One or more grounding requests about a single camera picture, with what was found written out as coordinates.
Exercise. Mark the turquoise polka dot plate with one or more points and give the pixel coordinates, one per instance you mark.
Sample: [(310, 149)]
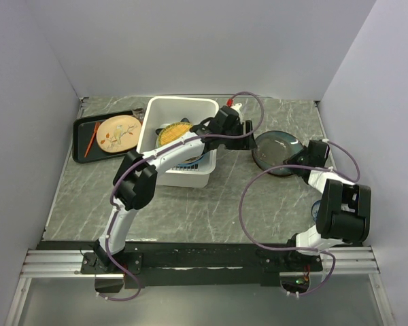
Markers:
[(191, 161)]

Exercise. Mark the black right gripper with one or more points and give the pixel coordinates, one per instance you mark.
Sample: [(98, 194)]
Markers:
[(292, 159)]

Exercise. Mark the peach bird-painted plate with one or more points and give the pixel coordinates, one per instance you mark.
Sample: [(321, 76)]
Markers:
[(119, 133)]

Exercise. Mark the orange chopsticks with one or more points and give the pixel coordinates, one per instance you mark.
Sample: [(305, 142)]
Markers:
[(96, 127)]

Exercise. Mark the blue star-shaped dish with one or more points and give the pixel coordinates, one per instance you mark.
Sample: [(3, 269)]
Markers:
[(158, 130)]

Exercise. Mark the small blue patterned dish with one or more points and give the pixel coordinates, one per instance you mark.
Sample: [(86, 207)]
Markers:
[(315, 210)]

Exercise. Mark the white plastic bin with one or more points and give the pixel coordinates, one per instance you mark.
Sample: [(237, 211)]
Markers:
[(165, 110)]

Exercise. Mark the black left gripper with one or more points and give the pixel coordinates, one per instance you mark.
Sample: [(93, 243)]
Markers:
[(243, 144)]

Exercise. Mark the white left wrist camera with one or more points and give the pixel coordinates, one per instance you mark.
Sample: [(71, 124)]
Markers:
[(238, 107)]

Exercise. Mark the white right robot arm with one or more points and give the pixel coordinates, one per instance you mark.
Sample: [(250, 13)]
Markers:
[(344, 212)]

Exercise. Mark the clear textured glass plate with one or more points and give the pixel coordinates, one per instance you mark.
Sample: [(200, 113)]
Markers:
[(273, 147)]

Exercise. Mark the round woven bamboo mat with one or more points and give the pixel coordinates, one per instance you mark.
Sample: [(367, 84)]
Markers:
[(172, 132)]

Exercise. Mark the black serving tray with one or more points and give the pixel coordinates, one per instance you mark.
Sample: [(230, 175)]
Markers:
[(82, 132)]

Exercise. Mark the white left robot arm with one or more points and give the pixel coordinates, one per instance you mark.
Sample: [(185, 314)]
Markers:
[(135, 181)]

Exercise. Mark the small clear glass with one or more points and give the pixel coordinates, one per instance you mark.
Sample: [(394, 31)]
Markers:
[(139, 113)]

